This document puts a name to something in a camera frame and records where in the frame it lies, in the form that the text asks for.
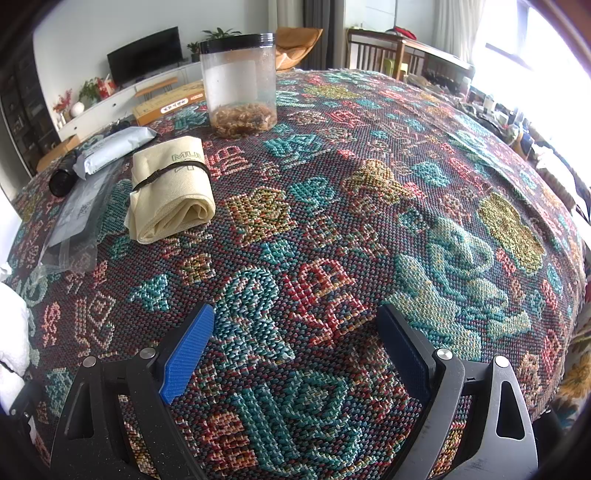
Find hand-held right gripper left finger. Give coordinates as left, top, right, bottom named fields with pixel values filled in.
left=50, top=303, right=216, bottom=480

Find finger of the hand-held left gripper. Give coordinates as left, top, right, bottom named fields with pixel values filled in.
left=0, top=381, right=49, bottom=444

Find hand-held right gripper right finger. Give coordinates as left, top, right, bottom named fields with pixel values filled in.
left=376, top=305, right=539, bottom=480

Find white soft cloth bundle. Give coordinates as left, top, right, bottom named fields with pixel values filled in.
left=0, top=281, right=32, bottom=393

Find cream cloth bag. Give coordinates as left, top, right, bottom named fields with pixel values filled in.
left=126, top=135, right=217, bottom=244

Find grey cloth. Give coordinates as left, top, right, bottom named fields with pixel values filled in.
left=37, top=159, right=134, bottom=278

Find white cardboard box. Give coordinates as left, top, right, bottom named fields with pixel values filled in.
left=0, top=182, right=14, bottom=282

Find black cloth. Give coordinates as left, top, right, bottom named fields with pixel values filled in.
left=48, top=154, right=81, bottom=197

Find white wet wipes packet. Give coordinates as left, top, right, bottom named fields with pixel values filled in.
left=73, top=127, right=160, bottom=181

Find patterned woven blanket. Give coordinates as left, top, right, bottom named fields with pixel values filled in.
left=0, top=69, right=587, bottom=480

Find floral sofa cover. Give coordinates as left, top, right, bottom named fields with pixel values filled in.
left=551, top=342, right=591, bottom=435

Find brown cardboard box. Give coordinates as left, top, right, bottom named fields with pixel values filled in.
left=36, top=134, right=86, bottom=171

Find row of bottles and jars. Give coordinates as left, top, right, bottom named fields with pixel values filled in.
left=406, top=69, right=591, bottom=217

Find flat yellow cardboard box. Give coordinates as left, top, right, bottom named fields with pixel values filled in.
left=133, top=79, right=206, bottom=126

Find white television cabinet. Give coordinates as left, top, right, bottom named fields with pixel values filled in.
left=58, top=60, right=204, bottom=139

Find wooden bench with hairpin legs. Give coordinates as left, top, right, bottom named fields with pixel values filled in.
left=134, top=76, right=178, bottom=100

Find clear jar with black lid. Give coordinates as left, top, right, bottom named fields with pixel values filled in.
left=199, top=33, right=278, bottom=138

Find red flowers in vase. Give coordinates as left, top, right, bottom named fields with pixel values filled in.
left=52, top=90, right=75, bottom=121

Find leafy plant with red blooms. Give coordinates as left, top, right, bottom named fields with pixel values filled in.
left=78, top=78, right=105, bottom=104

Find dark glass display cabinet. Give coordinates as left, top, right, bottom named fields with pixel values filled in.
left=0, top=46, right=61, bottom=178

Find black flat television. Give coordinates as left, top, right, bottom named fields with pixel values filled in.
left=107, top=27, right=182, bottom=86

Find wooden railed crib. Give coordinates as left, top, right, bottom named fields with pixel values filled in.
left=346, top=28, right=474, bottom=86

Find dark framed window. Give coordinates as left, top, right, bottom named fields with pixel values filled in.
left=475, top=0, right=591, bottom=93

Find white curtain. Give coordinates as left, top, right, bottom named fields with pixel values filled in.
left=431, top=0, right=483, bottom=51

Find grey curtain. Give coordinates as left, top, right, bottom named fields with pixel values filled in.
left=302, top=0, right=347, bottom=70

